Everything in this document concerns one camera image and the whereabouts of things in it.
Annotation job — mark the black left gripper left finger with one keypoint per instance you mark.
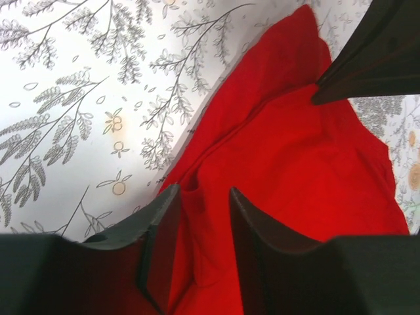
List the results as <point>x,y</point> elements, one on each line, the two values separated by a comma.
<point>125,269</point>

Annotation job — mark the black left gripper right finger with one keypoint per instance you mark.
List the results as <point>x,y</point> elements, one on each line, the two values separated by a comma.
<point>284,272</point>

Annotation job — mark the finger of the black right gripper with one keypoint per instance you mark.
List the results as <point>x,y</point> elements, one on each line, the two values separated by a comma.
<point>381,57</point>

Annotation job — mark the bright red t shirt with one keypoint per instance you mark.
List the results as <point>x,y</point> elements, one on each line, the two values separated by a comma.
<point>316,169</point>

